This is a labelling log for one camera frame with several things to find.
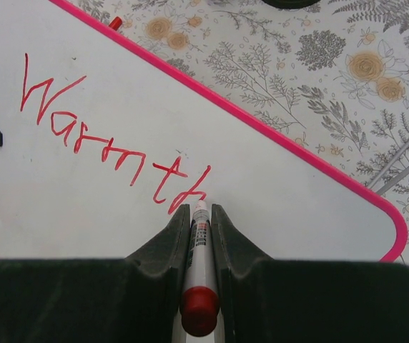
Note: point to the white whiteboard marker pen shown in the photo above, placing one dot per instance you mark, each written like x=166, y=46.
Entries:
x=200, y=302

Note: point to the red marker cap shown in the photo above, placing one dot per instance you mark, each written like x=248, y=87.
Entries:
x=115, y=23

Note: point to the black round stand base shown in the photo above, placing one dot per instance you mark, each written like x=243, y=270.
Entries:
x=290, y=4

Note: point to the pink framed whiteboard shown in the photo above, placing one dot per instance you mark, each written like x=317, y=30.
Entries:
x=102, y=146

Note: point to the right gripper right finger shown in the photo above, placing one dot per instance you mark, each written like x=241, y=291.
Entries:
x=268, y=300

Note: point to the floral table mat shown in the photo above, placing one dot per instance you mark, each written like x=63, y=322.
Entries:
x=335, y=81

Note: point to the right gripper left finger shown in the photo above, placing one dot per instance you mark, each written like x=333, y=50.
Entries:
x=134, y=299

